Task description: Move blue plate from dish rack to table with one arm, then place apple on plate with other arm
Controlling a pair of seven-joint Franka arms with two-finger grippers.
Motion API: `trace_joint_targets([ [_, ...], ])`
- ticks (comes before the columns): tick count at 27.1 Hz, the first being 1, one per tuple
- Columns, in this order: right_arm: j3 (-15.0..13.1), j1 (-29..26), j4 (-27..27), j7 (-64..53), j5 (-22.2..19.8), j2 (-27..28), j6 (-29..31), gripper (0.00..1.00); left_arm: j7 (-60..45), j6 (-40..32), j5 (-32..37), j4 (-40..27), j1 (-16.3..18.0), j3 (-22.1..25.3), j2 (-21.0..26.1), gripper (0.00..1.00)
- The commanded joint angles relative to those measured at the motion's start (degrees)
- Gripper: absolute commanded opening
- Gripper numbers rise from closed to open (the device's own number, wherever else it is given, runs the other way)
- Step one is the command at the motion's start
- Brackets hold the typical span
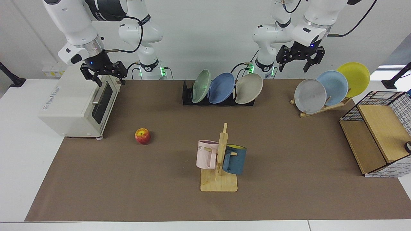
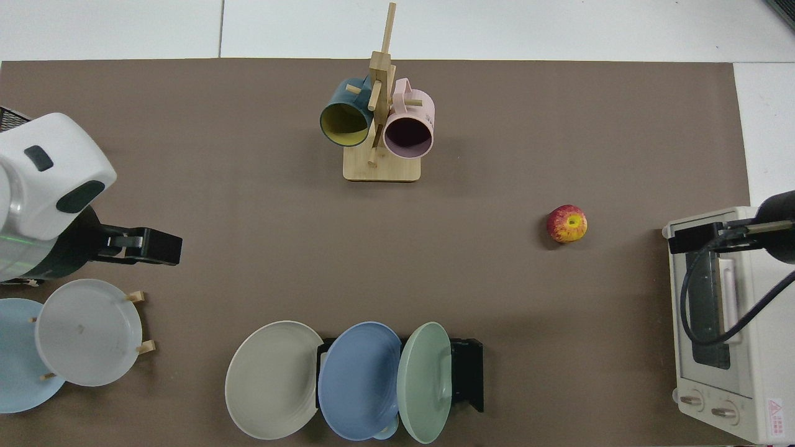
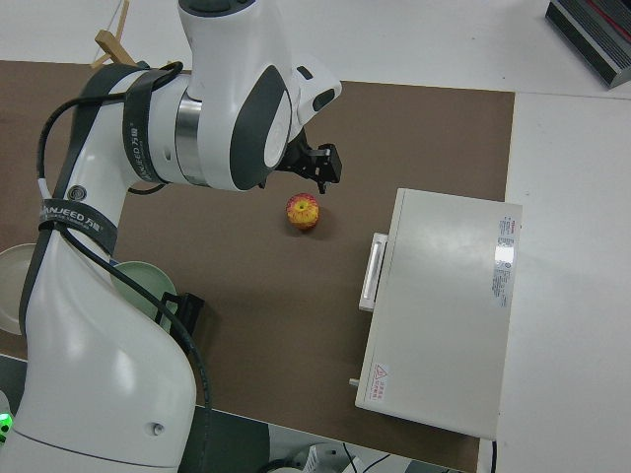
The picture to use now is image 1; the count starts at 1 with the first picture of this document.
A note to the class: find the black dish rack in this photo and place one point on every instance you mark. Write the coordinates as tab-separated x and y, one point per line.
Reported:
188	96

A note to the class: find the black white round object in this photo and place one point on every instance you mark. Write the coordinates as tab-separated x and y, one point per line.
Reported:
408	147

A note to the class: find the grey plate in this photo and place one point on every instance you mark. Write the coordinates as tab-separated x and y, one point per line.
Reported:
310	96

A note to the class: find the beige plate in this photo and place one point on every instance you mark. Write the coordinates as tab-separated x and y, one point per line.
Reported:
249	88

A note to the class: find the yellow plate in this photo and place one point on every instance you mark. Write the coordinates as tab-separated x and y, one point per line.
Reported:
356	77

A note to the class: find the brown table cloth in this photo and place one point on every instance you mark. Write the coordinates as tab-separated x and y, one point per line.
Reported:
128	179

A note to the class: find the green plate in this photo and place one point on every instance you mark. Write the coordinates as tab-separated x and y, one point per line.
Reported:
201	86

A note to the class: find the red yellow apple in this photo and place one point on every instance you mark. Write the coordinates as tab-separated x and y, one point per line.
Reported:
143	136

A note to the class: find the black camera stand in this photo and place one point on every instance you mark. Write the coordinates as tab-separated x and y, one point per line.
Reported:
391	83
14	80

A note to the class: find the pale toaster oven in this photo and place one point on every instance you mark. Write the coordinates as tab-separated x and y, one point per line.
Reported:
70	106

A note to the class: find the pink mug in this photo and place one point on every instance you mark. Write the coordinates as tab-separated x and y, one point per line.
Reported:
205	157

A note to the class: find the wooden cup stand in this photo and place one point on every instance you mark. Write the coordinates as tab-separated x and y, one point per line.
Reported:
220	183

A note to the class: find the light blue plate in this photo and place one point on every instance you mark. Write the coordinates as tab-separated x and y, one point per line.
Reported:
337	86

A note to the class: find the wooden plate rack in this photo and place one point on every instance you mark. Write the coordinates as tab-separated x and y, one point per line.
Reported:
321	109

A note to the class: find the small white wall boxes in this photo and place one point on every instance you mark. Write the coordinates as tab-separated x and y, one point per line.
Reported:
54	70

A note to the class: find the dark blue mug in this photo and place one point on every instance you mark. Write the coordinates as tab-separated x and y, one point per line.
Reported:
236	162

